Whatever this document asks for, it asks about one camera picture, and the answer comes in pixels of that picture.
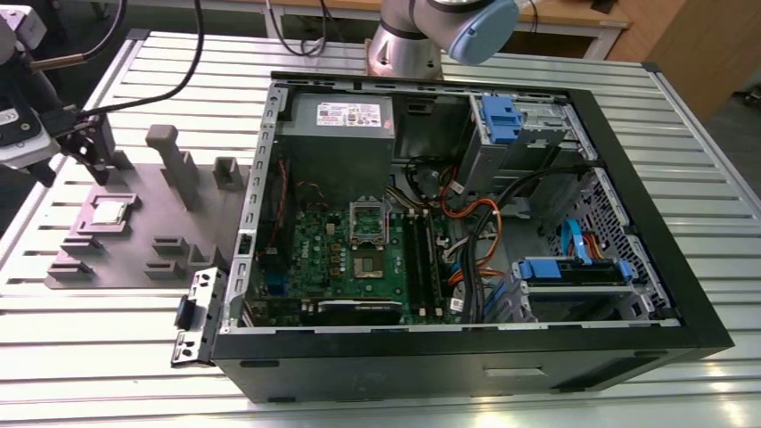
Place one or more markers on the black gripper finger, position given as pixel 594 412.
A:
pixel 44 174
pixel 89 147

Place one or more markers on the silver CPU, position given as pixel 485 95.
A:
pixel 108 211

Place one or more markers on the CPU socket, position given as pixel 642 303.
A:
pixel 370 266

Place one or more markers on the grey parts rack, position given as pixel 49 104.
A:
pixel 154 232

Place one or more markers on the grey power supply unit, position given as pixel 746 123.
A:
pixel 333 169

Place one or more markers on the green motherboard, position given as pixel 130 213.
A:
pixel 314 232

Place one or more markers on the blue board connector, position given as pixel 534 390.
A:
pixel 278 283

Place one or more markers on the black graphics card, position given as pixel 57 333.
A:
pixel 356 312

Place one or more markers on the RAM slot with white clips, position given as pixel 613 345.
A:
pixel 419 254

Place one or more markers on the blue drive bay latch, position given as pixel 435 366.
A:
pixel 498 120

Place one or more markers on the black PC case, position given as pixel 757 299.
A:
pixel 415 370

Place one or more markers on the hard disk in blue carrier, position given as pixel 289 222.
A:
pixel 543 269

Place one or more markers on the metal disk bay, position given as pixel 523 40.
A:
pixel 579 289

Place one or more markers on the wooden desk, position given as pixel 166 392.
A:
pixel 594 20

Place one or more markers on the brown wooden cabinet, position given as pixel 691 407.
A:
pixel 701 53

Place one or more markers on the black chair base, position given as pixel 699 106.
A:
pixel 750 96

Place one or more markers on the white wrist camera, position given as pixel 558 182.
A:
pixel 24 138

